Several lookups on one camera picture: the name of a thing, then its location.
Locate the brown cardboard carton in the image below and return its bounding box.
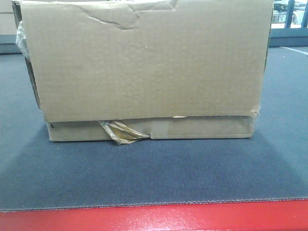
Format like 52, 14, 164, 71
12, 0, 273, 144

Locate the dark grey conveyor belt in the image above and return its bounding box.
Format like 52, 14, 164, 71
0, 47, 308, 212

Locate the red conveyor edge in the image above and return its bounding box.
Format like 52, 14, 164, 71
0, 200, 308, 231

